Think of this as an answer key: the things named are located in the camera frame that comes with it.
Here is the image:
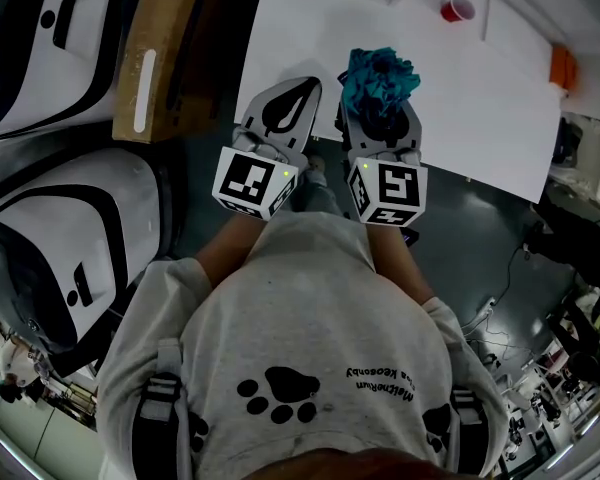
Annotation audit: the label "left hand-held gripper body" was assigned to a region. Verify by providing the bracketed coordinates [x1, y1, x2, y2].
[211, 74, 324, 222]

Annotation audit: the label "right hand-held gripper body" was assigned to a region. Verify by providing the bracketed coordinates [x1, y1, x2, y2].
[336, 102, 429, 229]

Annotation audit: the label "teal umbrella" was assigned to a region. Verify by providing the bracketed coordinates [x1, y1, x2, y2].
[338, 46, 423, 137]

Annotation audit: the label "person's left forearm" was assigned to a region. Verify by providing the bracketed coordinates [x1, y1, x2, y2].
[193, 211, 272, 290]

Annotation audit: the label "person's right forearm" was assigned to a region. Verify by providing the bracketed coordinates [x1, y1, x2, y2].
[365, 223, 437, 310]

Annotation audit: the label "person's right hand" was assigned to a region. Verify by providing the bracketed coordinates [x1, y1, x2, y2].
[378, 146, 423, 166]

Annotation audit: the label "person's left hand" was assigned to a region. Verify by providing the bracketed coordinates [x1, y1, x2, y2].
[231, 126, 289, 164]

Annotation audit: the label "person's grey shoe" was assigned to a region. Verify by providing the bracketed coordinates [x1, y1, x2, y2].
[305, 154, 329, 187]

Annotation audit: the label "grey trouser leg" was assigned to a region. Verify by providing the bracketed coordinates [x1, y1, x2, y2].
[298, 178, 345, 218]

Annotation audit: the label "white table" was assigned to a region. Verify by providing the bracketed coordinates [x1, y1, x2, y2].
[234, 0, 565, 205]

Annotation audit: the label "red plastic cup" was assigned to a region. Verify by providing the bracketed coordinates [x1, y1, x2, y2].
[439, 0, 477, 22]

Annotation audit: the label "grey paw print sweatshirt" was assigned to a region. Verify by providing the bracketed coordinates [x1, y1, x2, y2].
[95, 209, 512, 480]

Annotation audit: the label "brown cardboard box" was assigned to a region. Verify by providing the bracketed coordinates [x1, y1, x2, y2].
[111, 0, 234, 145]

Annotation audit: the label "black equipment stand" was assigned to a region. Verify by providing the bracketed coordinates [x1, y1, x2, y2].
[523, 201, 600, 287]

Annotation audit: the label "white black-trimmed machine housing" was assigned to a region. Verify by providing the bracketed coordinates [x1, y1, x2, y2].
[0, 0, 127, 143]
[0, 146, 184, 380]

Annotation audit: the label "orange box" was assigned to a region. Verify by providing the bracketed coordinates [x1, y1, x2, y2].
[549, 42, 579, 91]

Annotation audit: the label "black floor cable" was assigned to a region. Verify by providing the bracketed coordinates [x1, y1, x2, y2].
[458, 220, 546, 330]

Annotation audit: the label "grey harness strap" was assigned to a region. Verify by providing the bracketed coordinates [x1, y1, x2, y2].
[445, 383, 485, 469]
[138, 336, 193, 480]

